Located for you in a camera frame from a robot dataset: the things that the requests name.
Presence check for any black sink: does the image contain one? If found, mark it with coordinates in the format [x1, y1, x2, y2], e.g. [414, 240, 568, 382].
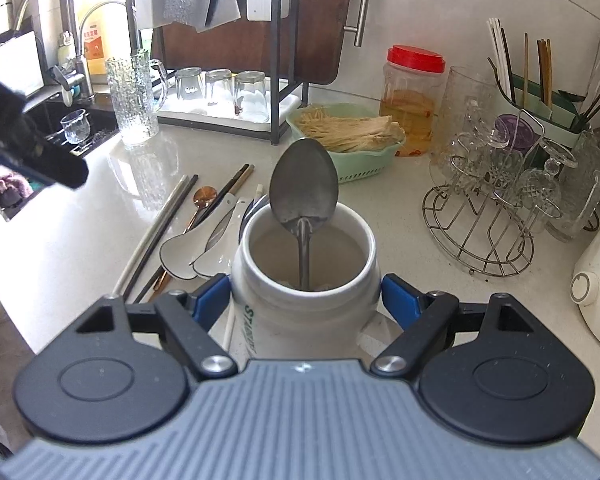
[25, 92, 121, 156]

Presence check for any crystal glass cup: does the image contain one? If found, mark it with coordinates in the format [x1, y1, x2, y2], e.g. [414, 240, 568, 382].
[482, 147, 528, 206]
[450, 102, 513, 171]
[517, 165, 563, 221]

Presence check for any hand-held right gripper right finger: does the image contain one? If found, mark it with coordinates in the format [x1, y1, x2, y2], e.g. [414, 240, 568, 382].
[370, 273, 536, 380]

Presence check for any wire cup rack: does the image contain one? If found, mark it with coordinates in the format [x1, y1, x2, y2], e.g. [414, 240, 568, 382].
[421, 110, 581, 278]

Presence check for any light wooden chopstick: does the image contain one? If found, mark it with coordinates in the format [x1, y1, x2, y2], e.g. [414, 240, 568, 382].
[150, 165, 256, 293]

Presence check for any white ceramic mug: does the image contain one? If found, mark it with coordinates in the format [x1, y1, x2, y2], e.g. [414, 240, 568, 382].
[229, 204, 383, 361]

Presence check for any thin gooseneck faucet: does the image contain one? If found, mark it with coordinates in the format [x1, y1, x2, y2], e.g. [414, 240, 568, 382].
[77, 0, 142, 61]

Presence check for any small stemmed glass cup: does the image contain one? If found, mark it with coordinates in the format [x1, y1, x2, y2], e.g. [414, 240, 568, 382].
[60, 109, 91, 145]

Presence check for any large metal spoon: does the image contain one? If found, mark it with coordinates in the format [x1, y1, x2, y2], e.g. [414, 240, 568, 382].
[269, 138, 340, 292]

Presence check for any large glass pitcher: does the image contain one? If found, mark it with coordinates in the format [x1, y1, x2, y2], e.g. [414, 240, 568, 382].
[429, 66, 501, 181]

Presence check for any bunch of dark cutlery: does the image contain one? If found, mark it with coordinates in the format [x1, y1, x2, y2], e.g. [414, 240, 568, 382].
[572, 25, 600, 133]

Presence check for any dark brown chopstick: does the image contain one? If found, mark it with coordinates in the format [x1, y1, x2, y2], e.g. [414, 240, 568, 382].
[132, 163, 251, 305]

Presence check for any black metal rack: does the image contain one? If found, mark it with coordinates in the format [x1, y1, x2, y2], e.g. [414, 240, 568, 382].
[124, 0, 308, 145]

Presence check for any copper spoon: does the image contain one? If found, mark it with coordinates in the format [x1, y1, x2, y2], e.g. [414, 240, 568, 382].
[152, 186, 219, 293]

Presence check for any steel bar handle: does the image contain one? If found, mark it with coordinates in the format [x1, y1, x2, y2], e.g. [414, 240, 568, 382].
[342, 0, 376, 47]

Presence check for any brown wooden cutting board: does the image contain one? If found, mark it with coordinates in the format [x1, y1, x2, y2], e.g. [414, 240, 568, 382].
[150, 0, 358, 86]

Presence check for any white chopstick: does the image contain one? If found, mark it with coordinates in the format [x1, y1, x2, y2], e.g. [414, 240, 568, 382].
[111, 175, 188, 297]

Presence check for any black chopstick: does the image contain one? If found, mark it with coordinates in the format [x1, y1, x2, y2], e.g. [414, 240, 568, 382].
[122, 174, 200, 298]

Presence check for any white black-rimmed ceramic spoon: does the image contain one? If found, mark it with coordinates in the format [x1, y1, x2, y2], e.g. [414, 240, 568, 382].
[159, 199, 248, 281]
[189, 205, 256, 279]

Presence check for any steel kitchen faucet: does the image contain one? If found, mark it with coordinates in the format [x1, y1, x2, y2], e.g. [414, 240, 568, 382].
[14, 0, 95, 101]

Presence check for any clear glass tumbler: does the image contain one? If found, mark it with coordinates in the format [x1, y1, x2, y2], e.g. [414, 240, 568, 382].
[232, 71, 271, 123]
[174, 67, 206, 113]
[204, 69, 237, 116]

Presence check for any green plastic basket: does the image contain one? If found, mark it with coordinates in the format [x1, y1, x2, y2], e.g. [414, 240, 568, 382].
[286, 102, 407, 183]

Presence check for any green white utensil holder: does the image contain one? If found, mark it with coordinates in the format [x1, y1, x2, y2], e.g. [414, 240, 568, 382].
[495, 72, 598, 148]

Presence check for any purple lid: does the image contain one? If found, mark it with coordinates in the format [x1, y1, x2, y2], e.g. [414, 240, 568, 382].
[495, 112, 538, 156]

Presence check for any white rectangular container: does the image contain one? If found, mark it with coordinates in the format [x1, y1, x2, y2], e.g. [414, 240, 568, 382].
[0, 30, 46, 98]

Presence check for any wide textured glass mug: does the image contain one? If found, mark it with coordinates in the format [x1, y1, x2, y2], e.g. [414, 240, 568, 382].
[547, 130, 600, 242]

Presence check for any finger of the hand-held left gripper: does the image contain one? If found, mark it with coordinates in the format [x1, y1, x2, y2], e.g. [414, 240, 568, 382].
[30, 132, 89, 190]

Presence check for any bunch of upright chopsticks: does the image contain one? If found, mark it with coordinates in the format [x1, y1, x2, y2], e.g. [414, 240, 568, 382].
[486, 17, 553, 108]

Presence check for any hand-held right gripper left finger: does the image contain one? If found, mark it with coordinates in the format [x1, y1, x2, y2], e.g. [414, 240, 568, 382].
[72, 273, 238, 380]

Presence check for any tall textured glass mug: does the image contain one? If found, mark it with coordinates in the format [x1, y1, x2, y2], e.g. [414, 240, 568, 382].
[105, 49, 170, 150]

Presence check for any white drain tray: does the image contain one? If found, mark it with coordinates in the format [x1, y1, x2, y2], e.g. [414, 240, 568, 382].
[156, 91, 301, 142]

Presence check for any plastic jar with red lid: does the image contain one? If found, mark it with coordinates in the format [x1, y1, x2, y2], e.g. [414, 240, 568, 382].
[379, 45, 447, 157]

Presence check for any pink cloth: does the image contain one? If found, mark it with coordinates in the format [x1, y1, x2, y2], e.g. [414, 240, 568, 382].
[0, 165, 33, 213]

